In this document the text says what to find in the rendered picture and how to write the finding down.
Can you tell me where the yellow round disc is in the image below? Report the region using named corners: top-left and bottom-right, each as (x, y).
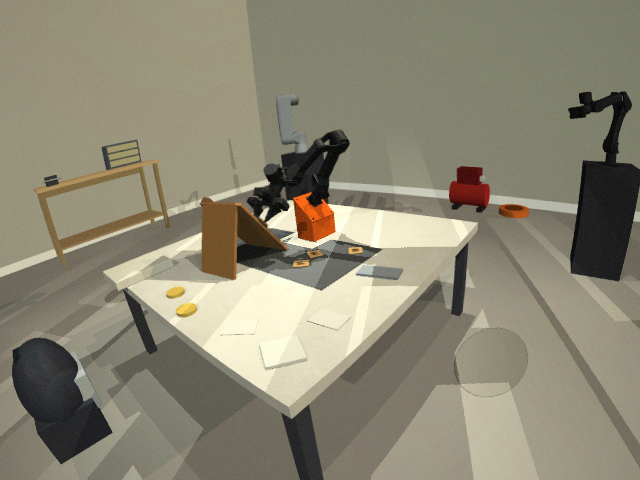
top-left (176, 303), bottom-right (197, 318)
top-left (166, 286), bottom-right (185, 299)

